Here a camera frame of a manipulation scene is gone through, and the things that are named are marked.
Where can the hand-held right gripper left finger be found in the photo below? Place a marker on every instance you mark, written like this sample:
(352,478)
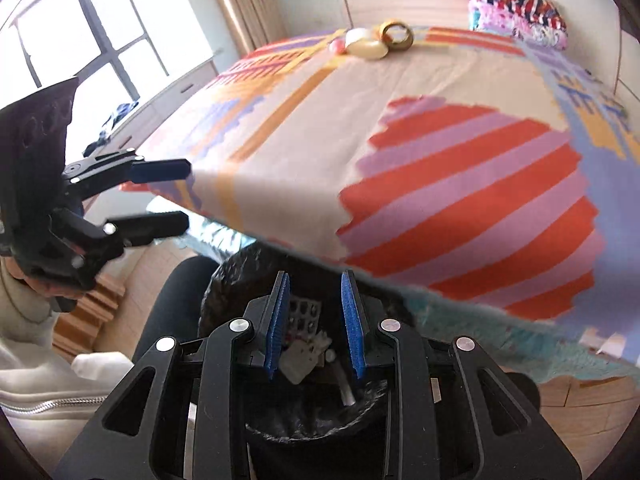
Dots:
(277,325)

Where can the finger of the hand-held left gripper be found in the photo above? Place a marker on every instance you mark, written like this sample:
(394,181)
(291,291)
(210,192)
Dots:
(160,170)
(155,225)

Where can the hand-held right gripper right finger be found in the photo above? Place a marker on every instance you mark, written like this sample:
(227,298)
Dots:
(352,325)

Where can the trash bin with black bag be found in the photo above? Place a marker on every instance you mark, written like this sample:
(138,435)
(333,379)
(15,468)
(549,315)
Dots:
(225,280)

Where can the silver stick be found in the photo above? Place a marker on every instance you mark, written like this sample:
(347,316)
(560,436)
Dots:
(348,395)

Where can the person's left forearm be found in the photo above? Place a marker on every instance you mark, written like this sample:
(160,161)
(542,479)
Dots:
(20,325)

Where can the person's left hand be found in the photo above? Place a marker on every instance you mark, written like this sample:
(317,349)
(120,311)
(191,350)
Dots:
(37,286)

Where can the dark cloth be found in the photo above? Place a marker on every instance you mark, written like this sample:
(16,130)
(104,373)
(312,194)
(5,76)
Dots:
(112,117)

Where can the low white cabinet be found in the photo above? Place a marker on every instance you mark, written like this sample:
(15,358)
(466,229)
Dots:
(170,95)

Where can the person's left leg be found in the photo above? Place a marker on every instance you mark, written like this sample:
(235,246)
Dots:
(175,300)

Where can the bed with patchwork cover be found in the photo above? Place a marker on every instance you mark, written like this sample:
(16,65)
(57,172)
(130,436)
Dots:
(450,316)

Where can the window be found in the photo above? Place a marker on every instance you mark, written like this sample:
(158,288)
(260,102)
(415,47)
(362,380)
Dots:
(50,35)

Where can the colourful patchwork blanket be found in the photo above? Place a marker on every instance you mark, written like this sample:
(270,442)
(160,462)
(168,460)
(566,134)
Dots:
(300,135)

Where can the beige curtain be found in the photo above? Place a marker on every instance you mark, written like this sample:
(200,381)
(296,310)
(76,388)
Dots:
(240,0)

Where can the white zip jacket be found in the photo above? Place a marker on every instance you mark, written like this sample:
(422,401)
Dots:
(55,385)

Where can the pink toy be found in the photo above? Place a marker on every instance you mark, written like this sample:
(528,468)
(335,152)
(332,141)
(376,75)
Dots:
(336,47)

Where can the white oval bottle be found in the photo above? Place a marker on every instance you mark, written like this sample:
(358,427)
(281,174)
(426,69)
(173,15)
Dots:
(365,45)

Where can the wooden bed headboard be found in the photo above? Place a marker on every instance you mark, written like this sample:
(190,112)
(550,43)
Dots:
(400,2)

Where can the pink floral folded quilt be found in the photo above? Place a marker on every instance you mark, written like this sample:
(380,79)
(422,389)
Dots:
(530,35)

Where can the striped folded quilt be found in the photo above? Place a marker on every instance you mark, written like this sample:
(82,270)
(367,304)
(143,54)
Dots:
(520,0)

